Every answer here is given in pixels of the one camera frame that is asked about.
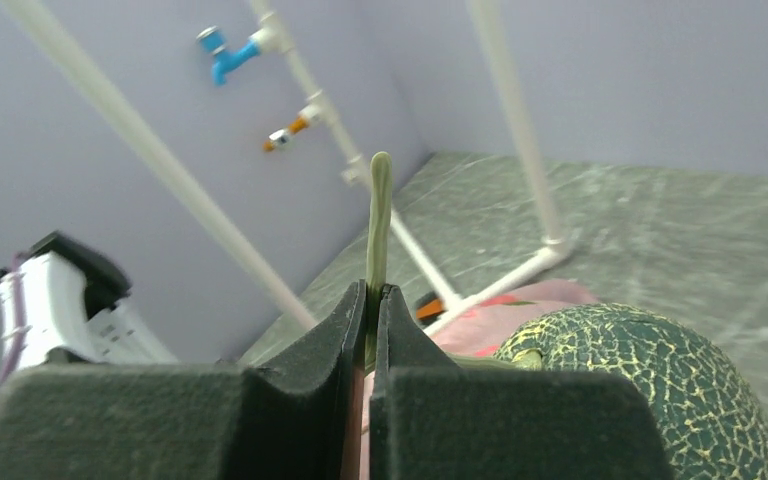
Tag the orange plastic faucet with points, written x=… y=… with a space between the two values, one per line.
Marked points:
x=281 y=138

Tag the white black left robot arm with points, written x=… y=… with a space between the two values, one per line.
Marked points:
x=62 y=301

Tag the white PVC pipe frame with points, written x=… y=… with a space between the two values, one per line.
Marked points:
x=54 y=40

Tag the blue plastic faucet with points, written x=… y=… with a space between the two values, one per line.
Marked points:
x=225 y=60

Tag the orange black brush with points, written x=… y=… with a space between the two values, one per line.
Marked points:
x=428 y=308

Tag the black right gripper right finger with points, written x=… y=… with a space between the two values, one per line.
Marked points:
x=595 y=426

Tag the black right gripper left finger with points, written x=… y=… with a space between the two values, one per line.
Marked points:
x=296 y=416

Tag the pink plastic bag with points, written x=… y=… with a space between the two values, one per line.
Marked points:
x=496 y=321

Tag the fake green avocado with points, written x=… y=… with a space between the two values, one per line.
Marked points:
x=712 y=423

